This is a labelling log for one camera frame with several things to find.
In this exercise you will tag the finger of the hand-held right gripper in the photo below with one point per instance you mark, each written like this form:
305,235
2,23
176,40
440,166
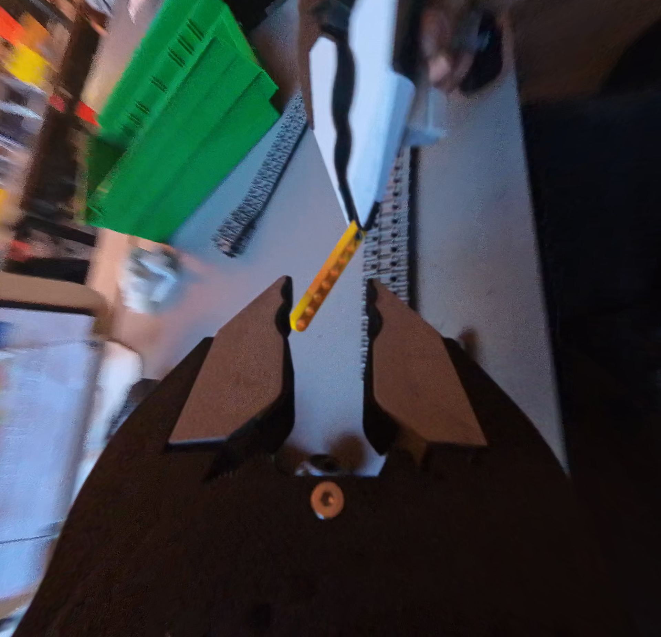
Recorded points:
377,105
324,105

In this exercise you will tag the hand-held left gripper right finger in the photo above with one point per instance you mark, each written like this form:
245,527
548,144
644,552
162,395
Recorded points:
418,384

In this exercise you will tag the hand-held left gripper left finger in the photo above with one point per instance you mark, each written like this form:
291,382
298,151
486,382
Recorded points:
237,384

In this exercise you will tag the yellow toy brick beam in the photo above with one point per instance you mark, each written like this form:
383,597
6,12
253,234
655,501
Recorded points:
325,280

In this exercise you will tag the person's right forearm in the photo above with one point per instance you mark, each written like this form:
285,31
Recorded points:
578,38

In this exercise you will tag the person's right hand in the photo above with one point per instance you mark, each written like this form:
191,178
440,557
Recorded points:
444,58

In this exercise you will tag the dark grey brick block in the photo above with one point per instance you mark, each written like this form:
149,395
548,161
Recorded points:
134,404

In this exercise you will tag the grey perforated strip left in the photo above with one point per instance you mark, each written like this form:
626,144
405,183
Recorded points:
258,193

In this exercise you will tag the white stand base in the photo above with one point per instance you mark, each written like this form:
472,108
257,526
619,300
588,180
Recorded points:
121,373

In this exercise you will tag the crumpled white tissue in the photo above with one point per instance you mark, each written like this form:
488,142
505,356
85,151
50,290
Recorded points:
149,280

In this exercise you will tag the green plastic bin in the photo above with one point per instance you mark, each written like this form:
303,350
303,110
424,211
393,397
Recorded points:
170,32
180,172

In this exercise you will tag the printed instruction sheet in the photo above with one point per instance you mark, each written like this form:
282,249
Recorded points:
46,440

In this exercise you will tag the wooden shelf rack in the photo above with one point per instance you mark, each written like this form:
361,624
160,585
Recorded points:
57,156

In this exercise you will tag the yellow storage box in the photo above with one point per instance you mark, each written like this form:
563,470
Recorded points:
26,64

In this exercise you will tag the orange storage box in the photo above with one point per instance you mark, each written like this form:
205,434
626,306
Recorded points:
13,25

